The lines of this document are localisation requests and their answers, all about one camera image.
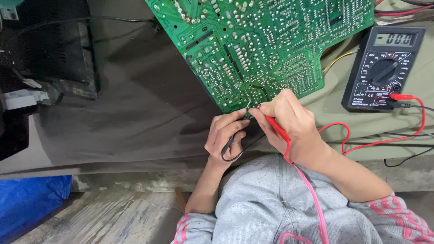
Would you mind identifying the person's right hand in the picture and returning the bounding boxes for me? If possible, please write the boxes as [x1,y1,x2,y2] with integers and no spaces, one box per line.
[248,89,327,166]

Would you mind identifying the person's left hand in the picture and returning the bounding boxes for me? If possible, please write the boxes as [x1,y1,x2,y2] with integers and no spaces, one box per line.
[204,108,251,162]

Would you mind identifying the black multimeter probe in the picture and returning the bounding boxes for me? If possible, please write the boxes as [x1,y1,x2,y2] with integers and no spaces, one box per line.
[221,101,252,156]

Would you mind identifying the red multimeter probe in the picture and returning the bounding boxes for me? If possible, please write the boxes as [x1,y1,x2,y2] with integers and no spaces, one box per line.
[258,105,291,143]

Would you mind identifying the brown wooden stick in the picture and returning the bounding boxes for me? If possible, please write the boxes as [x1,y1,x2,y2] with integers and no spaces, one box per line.
[174,187,188,214]

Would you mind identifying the grey speckled sweatshirt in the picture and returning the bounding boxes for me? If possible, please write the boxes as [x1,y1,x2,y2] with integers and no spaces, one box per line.
[171,153,434,244]

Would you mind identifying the grey table cloth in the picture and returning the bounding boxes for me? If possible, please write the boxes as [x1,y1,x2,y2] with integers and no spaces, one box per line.
[0,0,434,176]

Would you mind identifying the green circuit board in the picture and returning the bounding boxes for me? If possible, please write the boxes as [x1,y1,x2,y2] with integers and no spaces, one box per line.
[145,0,375,114]

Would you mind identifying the black digital multimeter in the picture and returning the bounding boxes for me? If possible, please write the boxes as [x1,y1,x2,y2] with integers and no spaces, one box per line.
[341,25,427,112]

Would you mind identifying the black television casing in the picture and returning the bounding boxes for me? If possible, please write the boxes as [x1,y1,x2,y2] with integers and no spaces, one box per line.
[0,0,101,161]

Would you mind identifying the blue plastic bag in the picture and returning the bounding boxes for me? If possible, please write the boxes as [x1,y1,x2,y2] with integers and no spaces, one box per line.
[0,175,73,234]

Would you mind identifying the red probe lead wire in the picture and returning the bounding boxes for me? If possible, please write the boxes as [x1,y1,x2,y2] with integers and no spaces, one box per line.
[283,94,426,166]

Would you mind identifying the yellow wires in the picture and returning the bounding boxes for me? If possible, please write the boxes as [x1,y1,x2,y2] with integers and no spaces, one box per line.
[321,50,358,73]

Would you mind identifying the pink drawstring cord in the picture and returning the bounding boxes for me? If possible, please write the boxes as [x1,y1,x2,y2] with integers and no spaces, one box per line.
[279,163,330,244]

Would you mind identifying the black probe lead wire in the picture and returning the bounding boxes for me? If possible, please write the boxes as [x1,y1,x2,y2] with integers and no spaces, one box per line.
[221,102,434,168]

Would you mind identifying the red and black cables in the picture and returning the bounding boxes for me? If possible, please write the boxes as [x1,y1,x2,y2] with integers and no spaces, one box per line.
[374,0,434,17]

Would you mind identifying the thin black cable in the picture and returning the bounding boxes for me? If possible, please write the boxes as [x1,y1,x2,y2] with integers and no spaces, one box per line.
[7,15,160,48]

